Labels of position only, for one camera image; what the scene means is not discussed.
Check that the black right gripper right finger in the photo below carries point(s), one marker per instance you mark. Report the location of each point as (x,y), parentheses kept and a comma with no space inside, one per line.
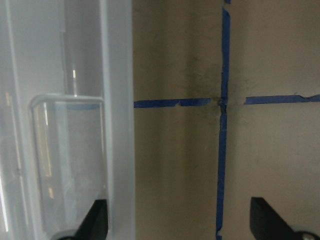
(267,224)

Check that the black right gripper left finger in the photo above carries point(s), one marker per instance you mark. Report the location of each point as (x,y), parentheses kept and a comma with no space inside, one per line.
(95,225)

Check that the clear plastic box lid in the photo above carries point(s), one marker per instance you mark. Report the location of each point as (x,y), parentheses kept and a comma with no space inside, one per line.
(66,117)

